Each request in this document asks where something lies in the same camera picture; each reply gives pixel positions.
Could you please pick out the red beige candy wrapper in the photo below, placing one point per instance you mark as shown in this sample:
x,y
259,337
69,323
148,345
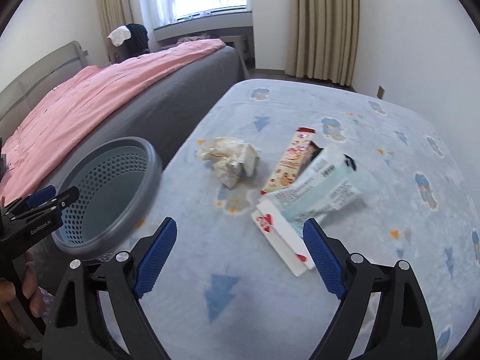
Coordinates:
x,y
299,153

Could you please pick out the lined paper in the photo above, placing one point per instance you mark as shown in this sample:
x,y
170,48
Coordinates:
x,y
232,159

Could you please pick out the grey perforated trash bin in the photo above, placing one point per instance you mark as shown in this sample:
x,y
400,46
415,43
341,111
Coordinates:
x,y
117,183

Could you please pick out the white playing card box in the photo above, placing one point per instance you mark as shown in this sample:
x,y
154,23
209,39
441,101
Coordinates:
x,y
287,243

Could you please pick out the wall socket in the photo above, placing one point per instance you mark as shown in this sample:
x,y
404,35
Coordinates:
x,y
380,92

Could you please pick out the grey headboard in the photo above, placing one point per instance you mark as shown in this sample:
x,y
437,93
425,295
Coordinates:
x,y
24,93

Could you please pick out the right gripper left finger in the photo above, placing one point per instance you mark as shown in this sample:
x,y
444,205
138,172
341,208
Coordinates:
x,y
97,313

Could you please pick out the grey window bench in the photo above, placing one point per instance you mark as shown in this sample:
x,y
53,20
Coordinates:
x,y
217,25

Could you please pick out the pink bed cover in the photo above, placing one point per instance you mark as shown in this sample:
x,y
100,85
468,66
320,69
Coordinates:
x,y
71,111

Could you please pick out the white cloth on chair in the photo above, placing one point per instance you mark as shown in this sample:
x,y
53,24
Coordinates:
x,y
119,36

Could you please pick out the light blue patterned blanket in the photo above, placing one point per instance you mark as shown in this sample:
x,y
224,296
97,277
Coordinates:
x,y
224,293

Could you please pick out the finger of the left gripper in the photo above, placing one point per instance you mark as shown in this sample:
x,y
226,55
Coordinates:
x,y
58,203
23,204

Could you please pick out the right beige curtain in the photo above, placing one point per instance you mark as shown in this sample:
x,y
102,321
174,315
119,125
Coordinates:
x,y
323,40

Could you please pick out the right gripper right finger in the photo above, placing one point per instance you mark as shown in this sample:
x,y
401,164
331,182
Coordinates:
x,y
402,328

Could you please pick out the grey bed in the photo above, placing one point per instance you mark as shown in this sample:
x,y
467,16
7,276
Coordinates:
x,y
164,114

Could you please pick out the pale green wipes packet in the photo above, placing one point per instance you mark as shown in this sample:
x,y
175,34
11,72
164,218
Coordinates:
x,y
329,183

